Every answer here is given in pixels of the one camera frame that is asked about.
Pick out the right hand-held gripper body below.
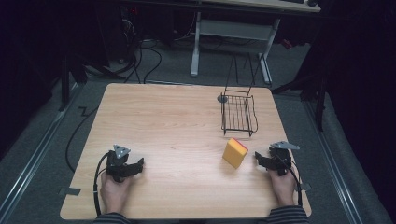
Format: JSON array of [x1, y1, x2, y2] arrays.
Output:
[[268, 140, 301, 177]]

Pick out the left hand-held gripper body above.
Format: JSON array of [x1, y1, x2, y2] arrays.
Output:
[[105, 144, 132, 183]]

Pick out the person's left hand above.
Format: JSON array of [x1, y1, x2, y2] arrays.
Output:
[[99, 172, 133, 216]]

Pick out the person's right hand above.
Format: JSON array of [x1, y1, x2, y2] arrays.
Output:
[[267, 168, 297, 207]]

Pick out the yellow and red sponge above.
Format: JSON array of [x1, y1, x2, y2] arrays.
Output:
[[221, 137, 249, 170]]

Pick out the grey tape strip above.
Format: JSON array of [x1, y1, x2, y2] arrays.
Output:
[[294, 182, 312, 192], [58, 186, 82, 197]]

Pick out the black metal stand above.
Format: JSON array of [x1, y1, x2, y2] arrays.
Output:
[[270, 73, 329, 133], [57, 54, 90, 113]]

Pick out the white-legged wooden desk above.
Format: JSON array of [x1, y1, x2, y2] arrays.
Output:
[[118, 0, 322, 87]]

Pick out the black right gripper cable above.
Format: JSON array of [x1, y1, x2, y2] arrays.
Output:
[[275, 153, 304, 207]]

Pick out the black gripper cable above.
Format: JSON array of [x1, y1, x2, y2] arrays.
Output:
[[275, 153, 304, 207], [92, 151, 110, 217]]

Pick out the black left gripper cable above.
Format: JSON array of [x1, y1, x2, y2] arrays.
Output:
[[92, 151, 110, 217]]

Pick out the black floor cable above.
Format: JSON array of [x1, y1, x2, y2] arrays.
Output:
[[64, 105, 101, 174]]

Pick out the black wire rack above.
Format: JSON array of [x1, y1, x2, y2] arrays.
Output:
[[219, 51, 260, 138]]

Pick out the metal floor rail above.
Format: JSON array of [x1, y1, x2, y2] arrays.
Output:
[[303, 101, 366, 224], [0, 82, 82, 218]]

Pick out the bundle of black cables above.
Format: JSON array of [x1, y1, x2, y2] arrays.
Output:
[[106, 12, 163, 85]]

